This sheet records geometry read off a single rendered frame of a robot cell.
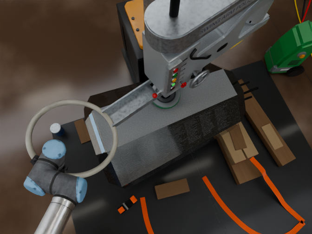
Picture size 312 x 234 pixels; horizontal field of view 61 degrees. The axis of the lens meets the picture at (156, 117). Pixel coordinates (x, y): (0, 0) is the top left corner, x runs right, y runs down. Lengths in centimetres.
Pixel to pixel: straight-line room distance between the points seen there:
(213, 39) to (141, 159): 97
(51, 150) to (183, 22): 76
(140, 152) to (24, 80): 177
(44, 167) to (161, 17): 77
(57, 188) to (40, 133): 186
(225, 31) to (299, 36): 145
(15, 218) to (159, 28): 226
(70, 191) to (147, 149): 95
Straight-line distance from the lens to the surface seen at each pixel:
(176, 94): 189
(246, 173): 264
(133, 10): 240
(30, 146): 149
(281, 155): 281
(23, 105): 309
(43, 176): 112
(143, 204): 256
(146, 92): 167
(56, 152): 115
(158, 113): 189
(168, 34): 113
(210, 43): 150
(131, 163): 193
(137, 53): 219
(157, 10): 120
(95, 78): 297
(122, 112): 163
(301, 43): 287
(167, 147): 195
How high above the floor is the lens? 258
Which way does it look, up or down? 71 degrees down
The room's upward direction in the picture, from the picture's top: 2 degrees clockwise
